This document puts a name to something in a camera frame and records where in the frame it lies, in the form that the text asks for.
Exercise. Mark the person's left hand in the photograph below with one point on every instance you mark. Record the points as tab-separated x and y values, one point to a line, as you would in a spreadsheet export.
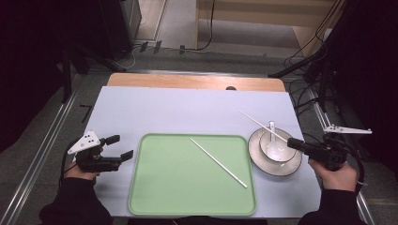
76	175

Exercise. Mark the pale lilac table cover board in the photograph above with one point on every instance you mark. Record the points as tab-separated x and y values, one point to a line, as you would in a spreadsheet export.
175	109

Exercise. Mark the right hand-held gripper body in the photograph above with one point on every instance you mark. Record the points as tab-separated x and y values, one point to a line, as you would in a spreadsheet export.
330	153

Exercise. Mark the person's right hand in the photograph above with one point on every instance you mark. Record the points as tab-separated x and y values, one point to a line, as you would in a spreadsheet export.
339	179

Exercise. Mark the light wooden shelf unit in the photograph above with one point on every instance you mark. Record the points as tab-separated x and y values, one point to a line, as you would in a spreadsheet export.
259	12

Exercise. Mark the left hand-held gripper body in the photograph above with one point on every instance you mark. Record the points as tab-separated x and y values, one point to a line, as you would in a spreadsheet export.
84	142

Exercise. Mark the person's dark clothing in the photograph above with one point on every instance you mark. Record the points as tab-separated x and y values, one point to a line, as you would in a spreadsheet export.
194	221

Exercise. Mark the wooden table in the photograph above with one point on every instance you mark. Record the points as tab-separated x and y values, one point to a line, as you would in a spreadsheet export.
187	82

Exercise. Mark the white chopstick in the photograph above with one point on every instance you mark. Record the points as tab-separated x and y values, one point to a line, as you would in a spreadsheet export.
259	123
219	163

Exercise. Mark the black slanted stand leg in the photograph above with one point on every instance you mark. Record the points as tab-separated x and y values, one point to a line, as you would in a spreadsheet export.
297	64

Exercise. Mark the white ceramic spoon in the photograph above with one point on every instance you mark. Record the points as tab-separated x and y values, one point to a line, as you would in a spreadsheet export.
272	146

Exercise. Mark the white bowl with dark rim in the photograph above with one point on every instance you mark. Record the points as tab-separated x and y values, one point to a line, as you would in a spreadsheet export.
283	153

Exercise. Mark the metal floor rail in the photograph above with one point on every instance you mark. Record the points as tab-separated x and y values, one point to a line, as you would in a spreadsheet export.
40	153
322	115

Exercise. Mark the white plate with dark rim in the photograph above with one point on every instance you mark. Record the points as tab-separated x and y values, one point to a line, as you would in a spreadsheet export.
259	156

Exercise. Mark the green plastic tray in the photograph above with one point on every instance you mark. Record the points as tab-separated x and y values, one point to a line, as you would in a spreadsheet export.
175	181

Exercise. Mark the black cabinet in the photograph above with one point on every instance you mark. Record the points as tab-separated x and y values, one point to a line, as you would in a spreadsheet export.
120	28

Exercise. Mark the black stand post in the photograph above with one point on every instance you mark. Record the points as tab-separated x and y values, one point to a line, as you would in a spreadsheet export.
66	78
324	87

